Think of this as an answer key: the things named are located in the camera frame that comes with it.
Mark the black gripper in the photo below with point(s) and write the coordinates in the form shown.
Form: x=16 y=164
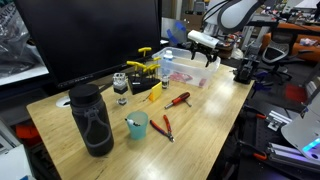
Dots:
x=204 y=48

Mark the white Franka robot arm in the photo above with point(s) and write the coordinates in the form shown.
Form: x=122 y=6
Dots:
x=240 y=13

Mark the red and black screwdriver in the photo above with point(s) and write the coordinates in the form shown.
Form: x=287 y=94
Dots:
x=180 y=98

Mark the clear plastic storage bin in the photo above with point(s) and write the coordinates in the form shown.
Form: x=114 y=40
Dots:
x=186 y=65

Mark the white-capped plastic bottle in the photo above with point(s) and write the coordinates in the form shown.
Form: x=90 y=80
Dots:
x=167 y=60

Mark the cardboard box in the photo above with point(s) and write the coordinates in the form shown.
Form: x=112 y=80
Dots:
x=193 y=21

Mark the small glass vial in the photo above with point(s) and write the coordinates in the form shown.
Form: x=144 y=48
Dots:
x=165 y=81

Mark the yellow card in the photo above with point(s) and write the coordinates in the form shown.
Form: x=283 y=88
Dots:
x=155 y=91

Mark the black hex key stand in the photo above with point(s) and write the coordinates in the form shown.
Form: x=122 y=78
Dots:
x=143 y=84

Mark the black office chair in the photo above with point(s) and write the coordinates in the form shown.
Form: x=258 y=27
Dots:
x=275 y=53

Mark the teal plastic cup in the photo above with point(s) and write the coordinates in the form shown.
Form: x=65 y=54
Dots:
x=138 y=128

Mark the white marker black cap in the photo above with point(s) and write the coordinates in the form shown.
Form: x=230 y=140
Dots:
x=132 y=122

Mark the black computer monitor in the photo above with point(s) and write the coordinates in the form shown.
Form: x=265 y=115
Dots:
x=93 y=33

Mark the black water bottle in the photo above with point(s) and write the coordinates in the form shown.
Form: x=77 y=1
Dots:
x=93 y=123

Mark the aluminium extrusion bar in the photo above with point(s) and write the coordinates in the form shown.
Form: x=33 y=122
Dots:
x=290 y=155

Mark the crumpled clear plastic bag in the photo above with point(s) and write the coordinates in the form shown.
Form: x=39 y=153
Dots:
x=16 y=43

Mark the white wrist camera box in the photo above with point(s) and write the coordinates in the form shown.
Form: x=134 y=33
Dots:
x=203 y=38

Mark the black camera stand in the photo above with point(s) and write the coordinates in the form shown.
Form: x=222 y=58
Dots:
x=243 y=71

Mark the metal corner bracket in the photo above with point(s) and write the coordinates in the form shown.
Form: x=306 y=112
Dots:
x=278 y=120

